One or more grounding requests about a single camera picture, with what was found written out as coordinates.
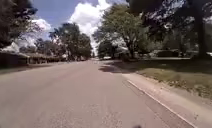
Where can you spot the large dark tree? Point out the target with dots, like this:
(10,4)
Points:
(9,23)

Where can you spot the pale concrete gutter strip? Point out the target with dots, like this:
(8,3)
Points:
(180,101)

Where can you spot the broad green tree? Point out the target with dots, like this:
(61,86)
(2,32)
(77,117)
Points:
(122,28)

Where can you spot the dark grass verge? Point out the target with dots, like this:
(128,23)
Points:
(14,69)

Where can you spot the large dark-trunked tree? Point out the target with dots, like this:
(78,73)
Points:
(194,23)

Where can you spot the grass verge with dry patches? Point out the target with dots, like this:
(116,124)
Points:
(180,75)

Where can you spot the grey asphalt road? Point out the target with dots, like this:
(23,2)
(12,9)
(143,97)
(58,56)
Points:
(70,96)

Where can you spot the group of distant trees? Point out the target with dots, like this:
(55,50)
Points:
(69,41)

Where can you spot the row of low buildings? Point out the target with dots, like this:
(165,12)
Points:
(34,58)

